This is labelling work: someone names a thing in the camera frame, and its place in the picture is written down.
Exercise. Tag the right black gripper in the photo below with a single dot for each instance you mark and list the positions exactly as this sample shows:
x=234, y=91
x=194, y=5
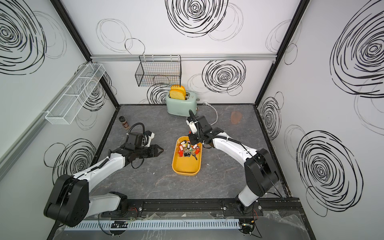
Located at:
x=193, y=141

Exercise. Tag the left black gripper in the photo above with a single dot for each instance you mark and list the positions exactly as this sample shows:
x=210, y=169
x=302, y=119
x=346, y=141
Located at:
x=154, y=150

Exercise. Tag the pile of tagged keys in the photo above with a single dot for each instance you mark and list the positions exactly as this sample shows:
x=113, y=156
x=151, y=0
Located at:
x=186, y=149

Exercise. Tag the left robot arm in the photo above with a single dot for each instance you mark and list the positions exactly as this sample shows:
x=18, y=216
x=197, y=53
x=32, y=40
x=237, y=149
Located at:
x=70, y=202

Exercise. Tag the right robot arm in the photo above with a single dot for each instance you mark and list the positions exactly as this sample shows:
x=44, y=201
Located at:
x=260, y=169

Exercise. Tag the yellow plastic storage box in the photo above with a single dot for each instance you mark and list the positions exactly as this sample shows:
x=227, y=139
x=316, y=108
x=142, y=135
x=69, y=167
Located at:
x=186, y=166

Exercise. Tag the mint green toaster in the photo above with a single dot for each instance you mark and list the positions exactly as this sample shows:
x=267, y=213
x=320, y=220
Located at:
x=182, y=107

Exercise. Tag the brown spice jar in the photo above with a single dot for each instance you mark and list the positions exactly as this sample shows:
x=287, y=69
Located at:
x=124, y=122

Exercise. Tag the yellow toast slice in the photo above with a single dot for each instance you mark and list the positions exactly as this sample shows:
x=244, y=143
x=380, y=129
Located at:
x=178, y=92

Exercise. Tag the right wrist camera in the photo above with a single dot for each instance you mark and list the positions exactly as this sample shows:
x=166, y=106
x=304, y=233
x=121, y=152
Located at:
x=199, y=125

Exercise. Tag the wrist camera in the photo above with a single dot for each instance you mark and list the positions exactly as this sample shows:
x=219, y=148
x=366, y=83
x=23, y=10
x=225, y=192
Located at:
x=199, y=125
x=138, y=140

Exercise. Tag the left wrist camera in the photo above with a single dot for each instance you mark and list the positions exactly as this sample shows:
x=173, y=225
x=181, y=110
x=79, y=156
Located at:
x=138, y=140

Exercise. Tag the white wire wall shelf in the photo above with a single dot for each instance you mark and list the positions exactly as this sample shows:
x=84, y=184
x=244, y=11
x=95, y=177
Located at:
x=84, y=92

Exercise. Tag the black wire wall basket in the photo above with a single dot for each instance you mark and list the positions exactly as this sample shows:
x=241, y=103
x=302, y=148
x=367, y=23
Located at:
x=159, y=69

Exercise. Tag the white slotted cable duct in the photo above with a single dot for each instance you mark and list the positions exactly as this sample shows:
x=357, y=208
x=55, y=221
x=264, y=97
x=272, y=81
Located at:
x=183, y=224

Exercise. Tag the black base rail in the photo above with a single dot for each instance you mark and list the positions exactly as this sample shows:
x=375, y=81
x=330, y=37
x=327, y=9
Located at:
x=223, y=207

